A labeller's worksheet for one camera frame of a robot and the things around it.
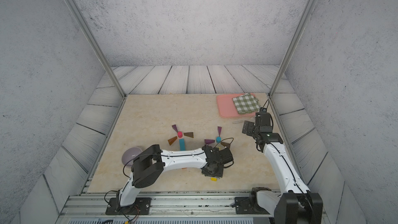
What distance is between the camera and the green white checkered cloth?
1.12 meters

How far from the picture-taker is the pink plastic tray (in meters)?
1.10

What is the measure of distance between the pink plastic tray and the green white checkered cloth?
0.01 m
